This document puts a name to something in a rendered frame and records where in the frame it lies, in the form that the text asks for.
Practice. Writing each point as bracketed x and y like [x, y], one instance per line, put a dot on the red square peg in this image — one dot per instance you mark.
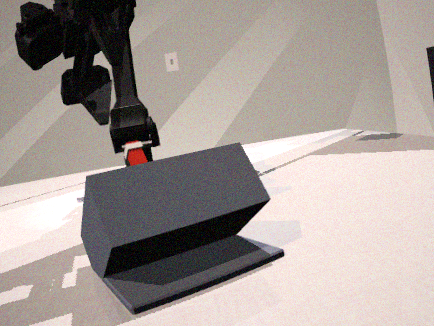
[133, 152]

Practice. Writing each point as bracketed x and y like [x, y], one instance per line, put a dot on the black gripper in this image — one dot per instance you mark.
[98, 25]

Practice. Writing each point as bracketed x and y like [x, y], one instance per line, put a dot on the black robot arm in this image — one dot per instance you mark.
[40, 39]

